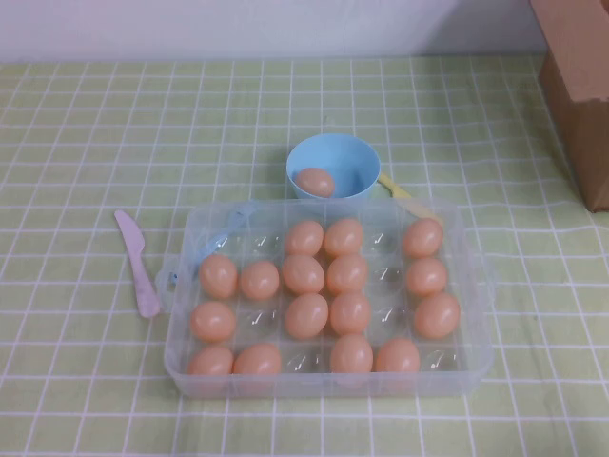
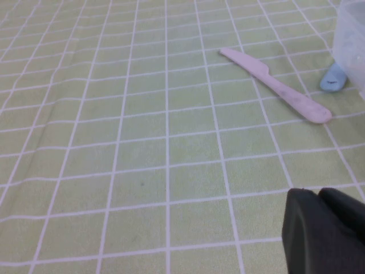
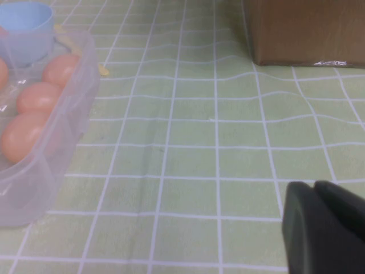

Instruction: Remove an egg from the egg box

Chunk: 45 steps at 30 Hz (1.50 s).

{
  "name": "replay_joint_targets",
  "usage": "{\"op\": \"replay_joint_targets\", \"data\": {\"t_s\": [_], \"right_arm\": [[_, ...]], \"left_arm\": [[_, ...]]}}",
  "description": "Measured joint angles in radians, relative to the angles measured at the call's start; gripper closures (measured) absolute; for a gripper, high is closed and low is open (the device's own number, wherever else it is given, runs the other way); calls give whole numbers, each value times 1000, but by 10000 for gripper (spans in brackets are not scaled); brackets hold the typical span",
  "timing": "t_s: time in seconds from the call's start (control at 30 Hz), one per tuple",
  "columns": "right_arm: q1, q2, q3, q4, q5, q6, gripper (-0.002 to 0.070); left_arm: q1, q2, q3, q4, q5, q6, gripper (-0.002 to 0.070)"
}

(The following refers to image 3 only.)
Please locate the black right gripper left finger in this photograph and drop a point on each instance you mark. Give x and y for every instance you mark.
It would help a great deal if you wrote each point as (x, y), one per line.
(308, 242)

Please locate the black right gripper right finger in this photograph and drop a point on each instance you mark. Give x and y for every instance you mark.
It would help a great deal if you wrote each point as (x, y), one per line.
(345, 208)

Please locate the brown cardboard box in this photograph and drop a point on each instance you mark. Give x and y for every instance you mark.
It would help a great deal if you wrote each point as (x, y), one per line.
(299, 28)

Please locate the transparent plastic egg box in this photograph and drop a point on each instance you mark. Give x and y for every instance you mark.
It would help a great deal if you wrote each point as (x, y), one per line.
(71, 114)

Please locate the orange egg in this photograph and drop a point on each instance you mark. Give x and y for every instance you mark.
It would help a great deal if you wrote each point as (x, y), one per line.
(2, 73)
(61, 70)
(24, 135)
(38, 97)

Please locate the green checked tablecloth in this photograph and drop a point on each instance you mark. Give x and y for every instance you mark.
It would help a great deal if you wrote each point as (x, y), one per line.
(185, 142)

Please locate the yellow plastic knife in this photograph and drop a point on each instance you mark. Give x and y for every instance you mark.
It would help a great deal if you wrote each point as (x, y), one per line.
(103, 70)

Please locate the light blue plastic bowl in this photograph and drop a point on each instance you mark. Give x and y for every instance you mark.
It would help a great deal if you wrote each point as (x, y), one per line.
(28, 17)

